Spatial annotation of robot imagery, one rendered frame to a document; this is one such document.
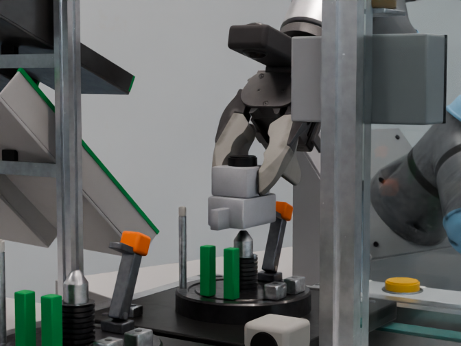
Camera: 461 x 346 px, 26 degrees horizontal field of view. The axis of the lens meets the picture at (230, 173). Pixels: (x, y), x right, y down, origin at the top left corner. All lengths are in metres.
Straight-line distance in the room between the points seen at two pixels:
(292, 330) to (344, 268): 0.12
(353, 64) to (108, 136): 3.67
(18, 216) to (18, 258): 2.97
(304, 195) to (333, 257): 0.82
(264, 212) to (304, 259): 0.61
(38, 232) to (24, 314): 0.51
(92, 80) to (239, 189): 0.27
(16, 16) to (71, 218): 0.22
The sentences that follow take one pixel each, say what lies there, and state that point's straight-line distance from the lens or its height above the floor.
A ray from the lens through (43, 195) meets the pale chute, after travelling 1.22.
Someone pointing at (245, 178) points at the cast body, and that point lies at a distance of 0.99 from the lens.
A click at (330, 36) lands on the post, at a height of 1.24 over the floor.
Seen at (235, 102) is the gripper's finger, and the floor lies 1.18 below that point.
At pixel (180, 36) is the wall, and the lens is 4.62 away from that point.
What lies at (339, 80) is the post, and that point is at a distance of 0.78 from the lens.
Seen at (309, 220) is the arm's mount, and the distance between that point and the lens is 1.60.
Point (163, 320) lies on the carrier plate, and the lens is 0.99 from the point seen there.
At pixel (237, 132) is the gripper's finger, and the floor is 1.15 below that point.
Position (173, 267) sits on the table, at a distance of 1.85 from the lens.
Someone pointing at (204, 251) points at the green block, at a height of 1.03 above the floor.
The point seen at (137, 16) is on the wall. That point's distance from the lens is 4.50.
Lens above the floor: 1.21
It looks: 5 degrees down
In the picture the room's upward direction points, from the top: straight up
